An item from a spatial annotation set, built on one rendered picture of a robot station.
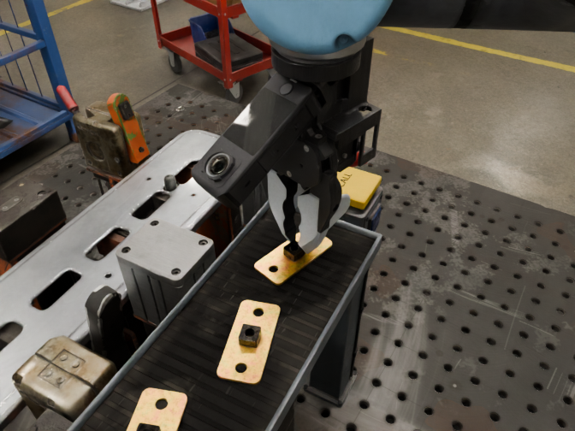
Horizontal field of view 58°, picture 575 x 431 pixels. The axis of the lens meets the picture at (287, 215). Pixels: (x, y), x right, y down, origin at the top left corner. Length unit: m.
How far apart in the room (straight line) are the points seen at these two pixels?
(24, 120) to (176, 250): 2.41
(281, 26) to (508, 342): 0.94
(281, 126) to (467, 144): 2.57
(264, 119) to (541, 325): 0.87
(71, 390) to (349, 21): 0.45
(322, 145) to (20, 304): 0.50
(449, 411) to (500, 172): 1.93
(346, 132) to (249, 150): 0.09
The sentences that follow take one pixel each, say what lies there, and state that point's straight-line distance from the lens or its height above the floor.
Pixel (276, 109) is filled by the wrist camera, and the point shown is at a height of 1.34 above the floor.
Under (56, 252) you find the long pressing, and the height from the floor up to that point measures 1.00.
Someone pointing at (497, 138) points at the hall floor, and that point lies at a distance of 3.05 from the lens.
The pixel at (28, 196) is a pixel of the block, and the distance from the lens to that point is 0.92.
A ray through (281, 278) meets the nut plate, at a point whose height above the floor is 1.16.
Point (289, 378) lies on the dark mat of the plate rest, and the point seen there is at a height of 1.16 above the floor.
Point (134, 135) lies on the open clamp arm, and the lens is 1.00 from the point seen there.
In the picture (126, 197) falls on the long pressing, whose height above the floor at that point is 1.00.
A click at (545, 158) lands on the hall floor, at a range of 2.99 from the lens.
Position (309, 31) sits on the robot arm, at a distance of 0.26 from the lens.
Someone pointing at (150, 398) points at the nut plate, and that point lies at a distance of 0.46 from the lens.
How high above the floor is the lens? 1.55
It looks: 42 degrees down
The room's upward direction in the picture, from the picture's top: straight up
